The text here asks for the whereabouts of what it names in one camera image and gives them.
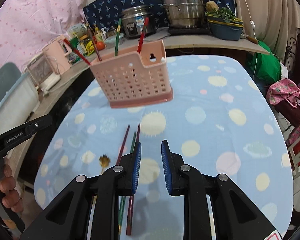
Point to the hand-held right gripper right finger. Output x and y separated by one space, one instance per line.
166 170

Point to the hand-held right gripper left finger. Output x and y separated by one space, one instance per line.
136 170

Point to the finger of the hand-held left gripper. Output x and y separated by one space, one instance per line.
40 125

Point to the red chopstick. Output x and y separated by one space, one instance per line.
76 51
143 35

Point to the pink perforated utensil basket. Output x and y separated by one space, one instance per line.
130 80

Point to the person's left hand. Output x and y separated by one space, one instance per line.
10 190

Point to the gold flower spoon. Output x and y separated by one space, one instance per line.
105 160

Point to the white electric heater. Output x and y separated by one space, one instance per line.
42 72

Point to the blue dotted tablecloth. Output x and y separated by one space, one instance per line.
202 130

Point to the pink kitchen appliance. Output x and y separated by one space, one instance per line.
56 52

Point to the yellow packet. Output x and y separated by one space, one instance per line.
90 47

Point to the red tomato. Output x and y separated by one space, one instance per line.
100 45

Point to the clear glass container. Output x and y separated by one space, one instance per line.
110 41

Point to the pink dotted curtain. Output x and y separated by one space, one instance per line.
35 12

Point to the blue floral cloth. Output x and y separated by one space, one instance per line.
110 2

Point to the black induction cooker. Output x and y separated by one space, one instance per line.
190 30

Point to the steel rice cooker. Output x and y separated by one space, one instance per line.
137 22

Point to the pink floral cloth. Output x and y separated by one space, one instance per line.
285 92

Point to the green bag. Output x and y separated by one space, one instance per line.
267 62

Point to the blue plastic basin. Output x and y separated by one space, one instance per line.
225 31

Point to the steel steamer pot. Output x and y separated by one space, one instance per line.
185 5

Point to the leafy green vegetables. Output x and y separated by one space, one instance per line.
225 13

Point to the brown root vegetable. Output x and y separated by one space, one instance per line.
212 5

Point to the beige curtain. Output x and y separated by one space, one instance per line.
272 5

